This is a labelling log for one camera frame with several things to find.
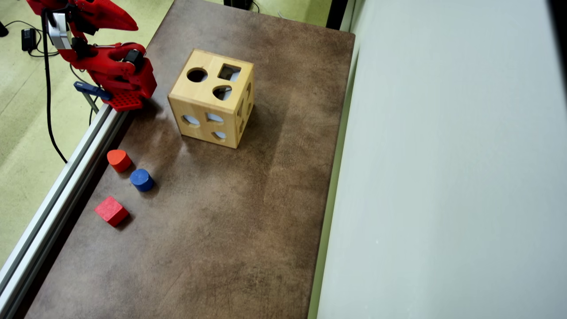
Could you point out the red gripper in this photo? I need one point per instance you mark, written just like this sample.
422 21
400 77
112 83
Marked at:
91 15

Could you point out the blue cylinder block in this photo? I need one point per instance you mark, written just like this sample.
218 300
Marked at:
141 179

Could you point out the wooden shape sorter box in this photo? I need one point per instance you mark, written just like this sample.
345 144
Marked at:
208 95

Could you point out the blue clamp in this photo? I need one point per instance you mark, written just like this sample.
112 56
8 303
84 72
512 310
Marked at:
93 90

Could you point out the black power adapter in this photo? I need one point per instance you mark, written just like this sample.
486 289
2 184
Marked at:
28 40

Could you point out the small black floor object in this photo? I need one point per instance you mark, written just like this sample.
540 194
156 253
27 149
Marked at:
2 29

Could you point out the black object on floor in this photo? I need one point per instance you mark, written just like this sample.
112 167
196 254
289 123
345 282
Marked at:
238 3

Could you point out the orange rounded triangle block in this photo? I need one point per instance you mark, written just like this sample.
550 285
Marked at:
118 159

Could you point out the red cube block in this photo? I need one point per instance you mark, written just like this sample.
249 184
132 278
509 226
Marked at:
110 210

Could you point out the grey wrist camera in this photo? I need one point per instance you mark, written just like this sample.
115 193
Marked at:
59 33

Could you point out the aluminium profile rail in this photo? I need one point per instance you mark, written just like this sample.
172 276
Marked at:
53 208

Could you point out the dark vertical post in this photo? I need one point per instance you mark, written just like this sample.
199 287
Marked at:
337 13

